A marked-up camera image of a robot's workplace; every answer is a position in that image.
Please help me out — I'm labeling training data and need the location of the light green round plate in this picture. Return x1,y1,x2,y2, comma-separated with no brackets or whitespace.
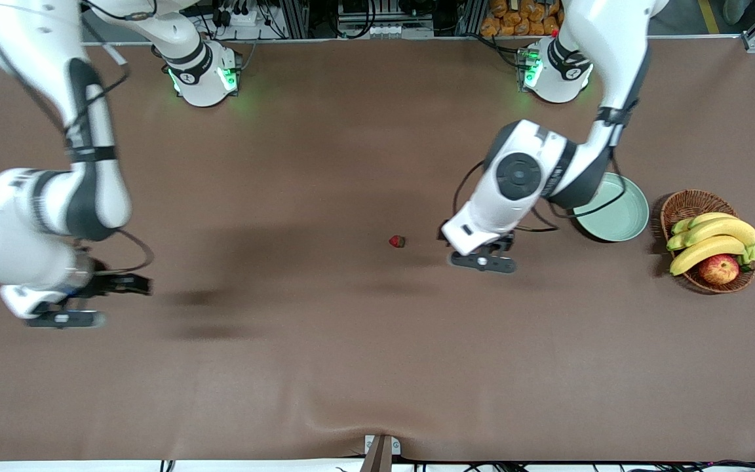
573,172,650,243

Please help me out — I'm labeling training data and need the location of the brown table mat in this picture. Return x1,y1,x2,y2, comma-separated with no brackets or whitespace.
0,36,755,463

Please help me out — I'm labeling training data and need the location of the pile of orange round items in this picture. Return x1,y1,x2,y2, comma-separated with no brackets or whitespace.
480,0,565,37

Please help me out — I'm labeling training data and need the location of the brown wicker basket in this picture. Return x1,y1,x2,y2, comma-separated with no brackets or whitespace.
660,189,755,294

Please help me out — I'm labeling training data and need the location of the small greenish yellow banana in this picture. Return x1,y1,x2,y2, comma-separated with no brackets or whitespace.
671,212,737,235

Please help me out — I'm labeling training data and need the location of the large yellow banana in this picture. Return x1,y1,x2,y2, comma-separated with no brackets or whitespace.
667,218,755,251
670,235,748,277

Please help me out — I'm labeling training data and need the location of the red yellow apple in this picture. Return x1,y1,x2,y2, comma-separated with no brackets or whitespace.
698,254,741,286

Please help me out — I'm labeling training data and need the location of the white power strip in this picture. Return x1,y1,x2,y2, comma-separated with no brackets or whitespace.
217,0,261,27

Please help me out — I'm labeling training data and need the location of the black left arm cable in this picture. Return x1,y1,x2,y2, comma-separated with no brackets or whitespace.
453,154,627,233

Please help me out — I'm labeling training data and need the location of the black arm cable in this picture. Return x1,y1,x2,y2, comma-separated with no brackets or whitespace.
453,154,627,233
0,0,155,275

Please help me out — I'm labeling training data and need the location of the aluminium profile post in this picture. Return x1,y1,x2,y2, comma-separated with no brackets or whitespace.
456,0,483,37
278,0,311,39

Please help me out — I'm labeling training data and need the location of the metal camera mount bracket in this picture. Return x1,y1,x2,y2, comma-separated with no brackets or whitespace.
359,434,402,472

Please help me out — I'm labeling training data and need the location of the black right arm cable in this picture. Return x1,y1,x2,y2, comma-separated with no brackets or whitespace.
0,0,155,275

